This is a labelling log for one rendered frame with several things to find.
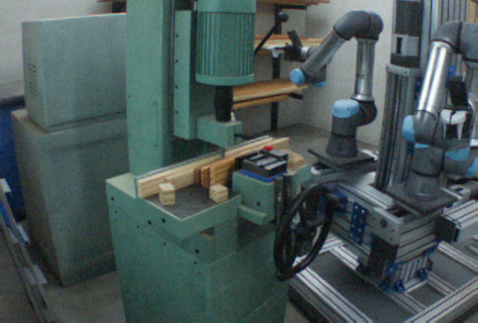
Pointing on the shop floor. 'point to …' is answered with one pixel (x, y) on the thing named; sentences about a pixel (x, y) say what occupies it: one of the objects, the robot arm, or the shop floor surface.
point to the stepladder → (15, 234)
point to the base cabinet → (193, 279)
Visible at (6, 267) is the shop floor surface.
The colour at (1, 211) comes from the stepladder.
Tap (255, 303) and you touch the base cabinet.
